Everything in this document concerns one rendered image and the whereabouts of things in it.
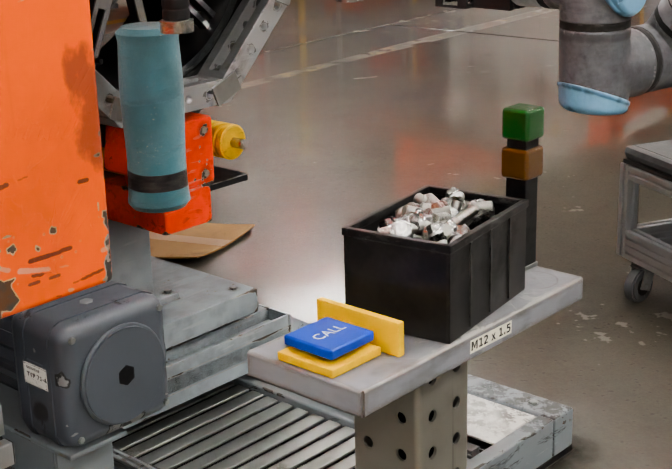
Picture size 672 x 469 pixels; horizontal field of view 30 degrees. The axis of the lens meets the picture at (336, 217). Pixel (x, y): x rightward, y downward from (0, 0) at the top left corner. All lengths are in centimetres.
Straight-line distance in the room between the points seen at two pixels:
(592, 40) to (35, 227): 72
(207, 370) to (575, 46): 88
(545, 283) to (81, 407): 61
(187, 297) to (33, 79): 94
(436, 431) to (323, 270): 150
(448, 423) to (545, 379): 92
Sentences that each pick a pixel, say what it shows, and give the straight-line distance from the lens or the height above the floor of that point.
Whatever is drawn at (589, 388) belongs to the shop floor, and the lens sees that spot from 237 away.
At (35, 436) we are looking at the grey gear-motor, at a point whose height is 23.
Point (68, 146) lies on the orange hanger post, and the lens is 135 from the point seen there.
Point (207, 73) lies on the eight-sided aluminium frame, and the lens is 203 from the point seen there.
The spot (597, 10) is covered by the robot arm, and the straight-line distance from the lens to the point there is 160.
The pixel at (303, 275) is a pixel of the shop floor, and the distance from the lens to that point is 292.
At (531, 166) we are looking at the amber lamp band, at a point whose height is 59.
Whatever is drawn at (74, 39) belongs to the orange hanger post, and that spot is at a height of 79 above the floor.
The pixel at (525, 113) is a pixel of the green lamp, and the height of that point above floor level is 66.
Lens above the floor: 100
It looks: 17 degrees down
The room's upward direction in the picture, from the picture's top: 1 degrees counter-clockwise
